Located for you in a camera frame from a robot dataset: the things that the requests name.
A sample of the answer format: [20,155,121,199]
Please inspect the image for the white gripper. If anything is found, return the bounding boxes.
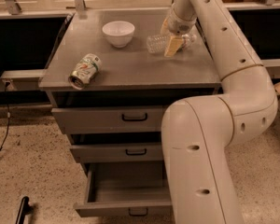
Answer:
[160,8,197,57]

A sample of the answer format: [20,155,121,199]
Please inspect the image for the clear plastic water bottle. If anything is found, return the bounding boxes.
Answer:
[147,33,197,54]

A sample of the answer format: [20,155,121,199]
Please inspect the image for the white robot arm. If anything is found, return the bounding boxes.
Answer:
[161,0,277,224]

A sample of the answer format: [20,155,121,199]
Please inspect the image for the grey drawer cabinet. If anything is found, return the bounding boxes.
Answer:
[38,7,224,175]

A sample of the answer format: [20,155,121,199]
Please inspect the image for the grey top drawer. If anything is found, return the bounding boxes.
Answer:
[52,105,164,134]

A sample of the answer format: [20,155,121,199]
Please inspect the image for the grey middle drawer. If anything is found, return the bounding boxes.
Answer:
[70,143,163,163]

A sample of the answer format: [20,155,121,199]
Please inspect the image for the grey open bottom drawer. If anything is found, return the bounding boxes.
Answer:
[74,161,172,217]

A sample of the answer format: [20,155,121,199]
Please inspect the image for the white ceramic bowl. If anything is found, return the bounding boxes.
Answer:
[102,21,135,48]

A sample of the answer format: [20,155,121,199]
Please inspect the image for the green white soda can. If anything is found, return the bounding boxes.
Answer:
[68,53,102,90]

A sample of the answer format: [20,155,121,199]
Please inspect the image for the black power cable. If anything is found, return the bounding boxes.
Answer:
[0,80,13,165]

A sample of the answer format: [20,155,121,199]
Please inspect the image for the black handle bar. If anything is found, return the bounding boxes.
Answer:
[15,196,32,224]

